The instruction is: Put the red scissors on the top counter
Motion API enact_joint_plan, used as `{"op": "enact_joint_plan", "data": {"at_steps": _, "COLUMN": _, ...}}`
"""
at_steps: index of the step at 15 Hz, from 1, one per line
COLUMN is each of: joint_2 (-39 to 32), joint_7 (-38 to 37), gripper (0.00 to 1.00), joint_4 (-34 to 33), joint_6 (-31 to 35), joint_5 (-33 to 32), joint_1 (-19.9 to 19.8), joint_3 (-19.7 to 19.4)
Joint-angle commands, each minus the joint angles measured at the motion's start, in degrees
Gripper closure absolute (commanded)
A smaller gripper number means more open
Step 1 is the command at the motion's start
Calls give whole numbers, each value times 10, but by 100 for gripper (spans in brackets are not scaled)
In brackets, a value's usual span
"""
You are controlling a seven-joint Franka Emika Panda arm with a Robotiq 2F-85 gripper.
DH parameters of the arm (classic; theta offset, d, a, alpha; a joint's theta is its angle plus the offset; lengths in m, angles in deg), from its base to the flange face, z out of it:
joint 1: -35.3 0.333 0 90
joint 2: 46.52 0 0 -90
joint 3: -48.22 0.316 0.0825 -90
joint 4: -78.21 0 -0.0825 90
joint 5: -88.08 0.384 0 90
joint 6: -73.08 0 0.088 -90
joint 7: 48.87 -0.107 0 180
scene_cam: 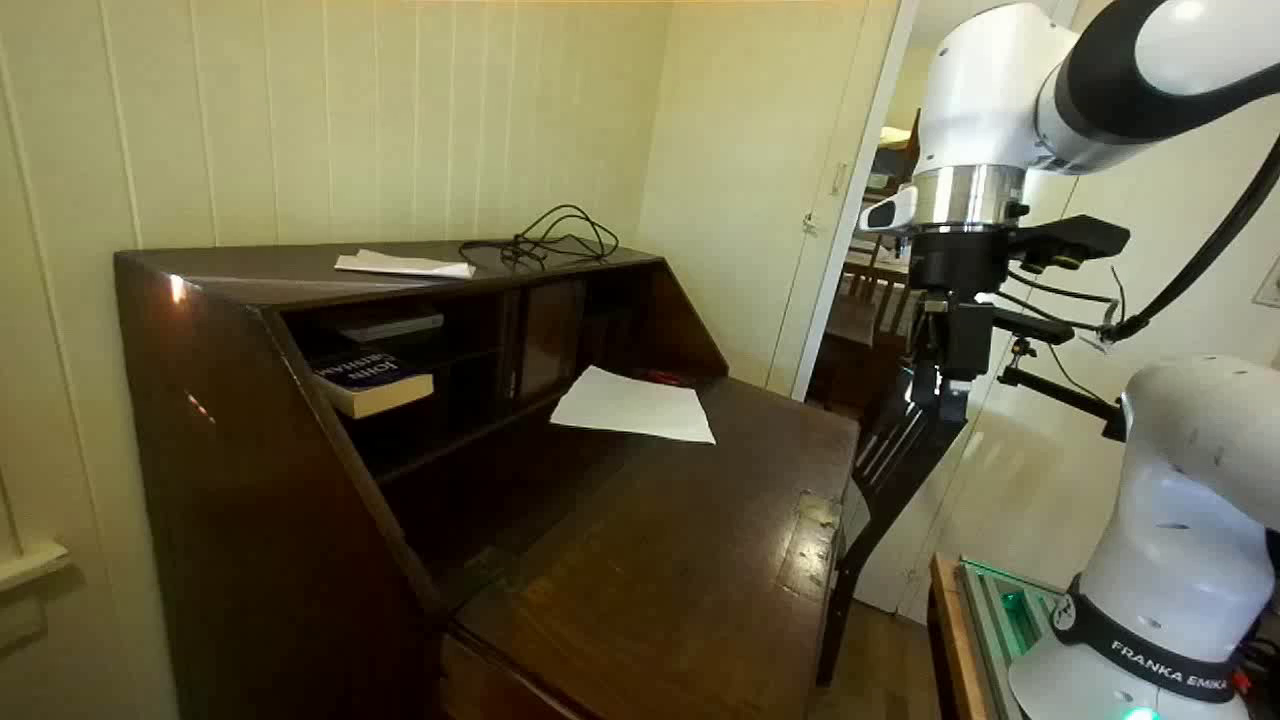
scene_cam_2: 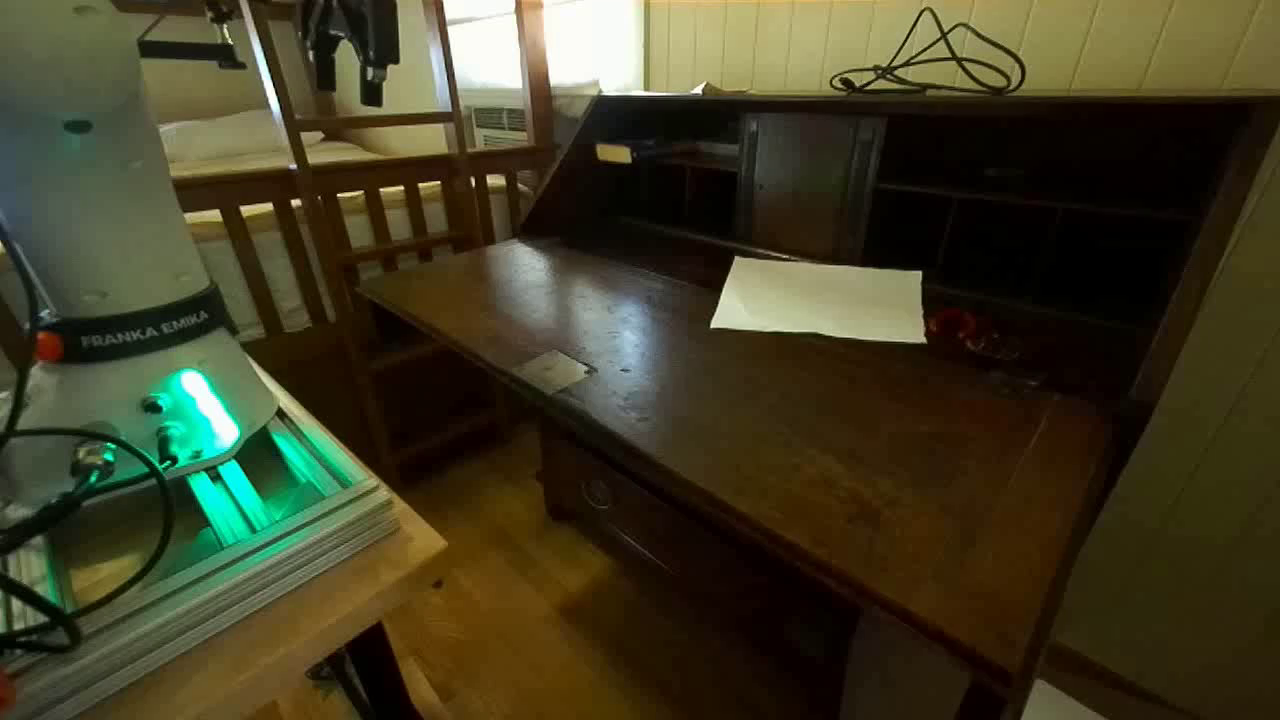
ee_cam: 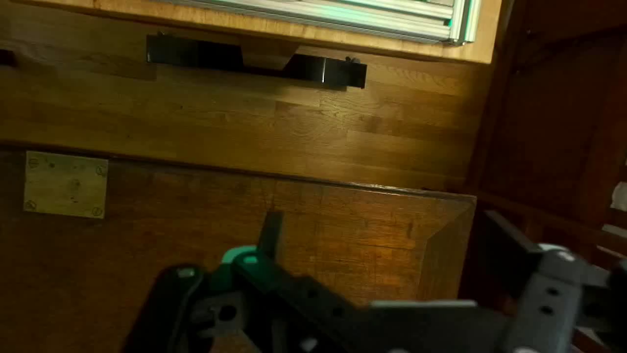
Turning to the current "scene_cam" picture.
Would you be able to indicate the white door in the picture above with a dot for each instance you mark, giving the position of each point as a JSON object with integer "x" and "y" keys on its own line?
{"x": 745, "y": 185}

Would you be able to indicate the white window ledge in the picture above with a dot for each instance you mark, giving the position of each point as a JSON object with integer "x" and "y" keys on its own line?
{"x": 29, "y": 563}

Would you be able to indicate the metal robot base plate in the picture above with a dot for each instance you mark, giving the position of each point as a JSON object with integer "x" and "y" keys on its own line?
{"x": 1012, "y": 618}

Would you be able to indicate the flat black box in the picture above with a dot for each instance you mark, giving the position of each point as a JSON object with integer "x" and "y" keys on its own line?
{"x": 390, "y": 327}

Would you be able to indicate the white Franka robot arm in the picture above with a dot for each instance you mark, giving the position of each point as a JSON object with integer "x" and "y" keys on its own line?
{"x": 1187, "y": 532}

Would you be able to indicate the large white paper sheet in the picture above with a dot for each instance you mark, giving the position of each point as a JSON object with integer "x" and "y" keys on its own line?
{"x": 635, "y": 405}

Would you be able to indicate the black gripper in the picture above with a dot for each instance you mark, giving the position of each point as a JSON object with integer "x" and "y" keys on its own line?
{"x": 961, "y": 334}

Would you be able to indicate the small white folded paper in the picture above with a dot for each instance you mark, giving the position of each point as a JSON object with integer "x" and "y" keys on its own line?
{"x": 401, "y": 266}

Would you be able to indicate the dark wooden secretary desk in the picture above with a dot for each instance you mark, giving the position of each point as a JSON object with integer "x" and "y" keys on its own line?
{"x": 641, "y": 572}

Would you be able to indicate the light wooden robot table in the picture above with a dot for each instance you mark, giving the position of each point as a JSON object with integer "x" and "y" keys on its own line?
{"x": 952, "y": 640}

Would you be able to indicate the dark book with pale pages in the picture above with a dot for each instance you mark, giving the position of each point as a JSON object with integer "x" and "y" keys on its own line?
{"x": 380, "y": 386}

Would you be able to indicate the dark wooden chair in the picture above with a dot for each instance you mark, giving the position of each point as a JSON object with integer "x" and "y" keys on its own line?
{"x": 884, "y": 467}

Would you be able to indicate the black camera on stand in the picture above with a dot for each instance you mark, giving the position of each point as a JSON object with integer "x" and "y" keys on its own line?
{"x": 1065, "y": 393}

